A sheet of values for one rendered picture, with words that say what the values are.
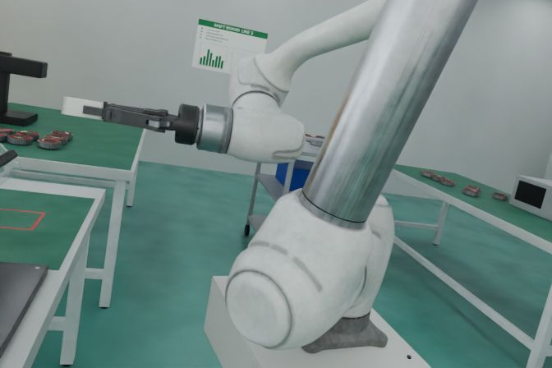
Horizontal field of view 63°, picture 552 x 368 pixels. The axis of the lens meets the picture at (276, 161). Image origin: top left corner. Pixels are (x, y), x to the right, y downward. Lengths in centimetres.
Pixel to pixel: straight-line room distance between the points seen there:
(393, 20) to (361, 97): 10
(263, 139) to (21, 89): 549
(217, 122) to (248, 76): 15
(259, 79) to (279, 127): 13
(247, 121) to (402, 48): 38
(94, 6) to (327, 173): 558
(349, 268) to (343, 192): 10
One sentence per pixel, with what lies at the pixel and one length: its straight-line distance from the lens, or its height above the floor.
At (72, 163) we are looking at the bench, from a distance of 233.
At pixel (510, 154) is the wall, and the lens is 809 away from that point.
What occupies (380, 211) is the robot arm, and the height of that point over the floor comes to 111.
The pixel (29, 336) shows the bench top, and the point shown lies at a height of 75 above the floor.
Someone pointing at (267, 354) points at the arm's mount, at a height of 85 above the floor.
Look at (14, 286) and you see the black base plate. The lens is 114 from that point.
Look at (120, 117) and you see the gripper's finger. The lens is 84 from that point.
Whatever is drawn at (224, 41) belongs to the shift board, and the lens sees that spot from 604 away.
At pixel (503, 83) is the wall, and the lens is 779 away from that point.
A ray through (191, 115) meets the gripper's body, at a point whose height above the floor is 120.
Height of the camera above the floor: 129
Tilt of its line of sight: 10 degrees down
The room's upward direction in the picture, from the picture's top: 11 degrees clockwise
